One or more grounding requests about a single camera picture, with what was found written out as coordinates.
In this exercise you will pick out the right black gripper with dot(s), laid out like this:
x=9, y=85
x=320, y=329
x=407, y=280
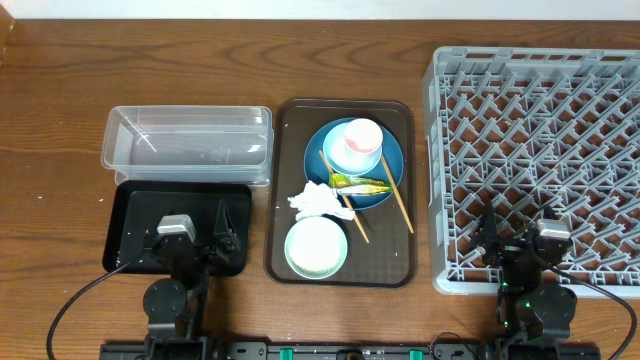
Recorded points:
x=506, y=247

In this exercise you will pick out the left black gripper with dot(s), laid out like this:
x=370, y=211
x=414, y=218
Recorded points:
x=229, y=239

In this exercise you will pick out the mint green bowl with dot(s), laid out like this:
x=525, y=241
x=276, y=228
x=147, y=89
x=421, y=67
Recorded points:
x=316, y=248

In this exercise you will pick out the white napkin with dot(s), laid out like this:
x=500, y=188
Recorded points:
x=317, y=200

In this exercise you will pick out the wooden chopstick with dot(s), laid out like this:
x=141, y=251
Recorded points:
x=346, y=200
x=397, y=194

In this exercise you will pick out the yellow green snack wrapper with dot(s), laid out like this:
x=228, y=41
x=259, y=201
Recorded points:
x=356, y=186

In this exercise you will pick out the pink cup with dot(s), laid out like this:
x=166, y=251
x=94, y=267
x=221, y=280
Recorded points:
x=363, y=135

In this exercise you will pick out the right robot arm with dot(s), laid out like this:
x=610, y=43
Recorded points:
x=536, y=316

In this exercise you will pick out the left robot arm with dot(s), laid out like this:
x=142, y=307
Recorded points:
x=175, y=305

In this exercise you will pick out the black waste tray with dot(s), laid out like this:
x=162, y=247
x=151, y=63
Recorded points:
x=139, y=206

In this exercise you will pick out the grey dishwasher rack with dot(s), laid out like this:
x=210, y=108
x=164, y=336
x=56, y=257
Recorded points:
x=527, y=129

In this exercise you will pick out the clear plastic waste bin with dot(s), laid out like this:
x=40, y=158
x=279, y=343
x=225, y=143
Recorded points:
x=190, y=143

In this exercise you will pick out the brown serving tray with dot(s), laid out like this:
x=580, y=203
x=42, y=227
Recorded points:
x=390, y=259

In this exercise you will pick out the light blue bowl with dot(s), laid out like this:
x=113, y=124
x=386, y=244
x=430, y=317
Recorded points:
x=346, y=161

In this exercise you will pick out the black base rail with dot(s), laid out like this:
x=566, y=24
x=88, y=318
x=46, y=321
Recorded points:
x=263, y=351

